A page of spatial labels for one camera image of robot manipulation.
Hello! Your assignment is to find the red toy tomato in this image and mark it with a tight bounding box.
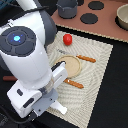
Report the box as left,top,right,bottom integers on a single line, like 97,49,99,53
63,34,72,46

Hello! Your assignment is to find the knife with orange handle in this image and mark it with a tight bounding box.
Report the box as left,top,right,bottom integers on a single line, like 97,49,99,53
57,49,96,63

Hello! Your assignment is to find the beige bowl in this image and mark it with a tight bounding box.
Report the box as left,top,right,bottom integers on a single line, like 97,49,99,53
117,4,128,30

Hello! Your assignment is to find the fork with orange handle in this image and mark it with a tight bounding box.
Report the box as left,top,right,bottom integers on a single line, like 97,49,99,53
64,79,84,89

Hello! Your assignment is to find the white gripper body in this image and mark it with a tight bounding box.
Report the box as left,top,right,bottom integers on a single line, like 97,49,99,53
7,61,66,118

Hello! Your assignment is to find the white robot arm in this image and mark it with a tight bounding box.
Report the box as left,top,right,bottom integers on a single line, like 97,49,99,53
0,0,67,118

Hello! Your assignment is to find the brown toy sausage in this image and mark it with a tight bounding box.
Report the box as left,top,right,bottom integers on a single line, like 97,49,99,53
3,76,17,81

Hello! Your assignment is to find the white toy fish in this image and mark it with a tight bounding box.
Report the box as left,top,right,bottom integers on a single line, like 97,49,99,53
53,101,67,115

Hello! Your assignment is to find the grey toy pot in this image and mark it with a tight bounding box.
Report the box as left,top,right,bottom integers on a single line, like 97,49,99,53
56,0,78,19

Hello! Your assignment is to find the tan round plate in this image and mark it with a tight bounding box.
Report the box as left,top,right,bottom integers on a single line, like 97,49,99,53
56,55,82,78

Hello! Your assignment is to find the beige woven placemat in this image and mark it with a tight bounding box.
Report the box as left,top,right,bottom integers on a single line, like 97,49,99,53
47,31,113,128

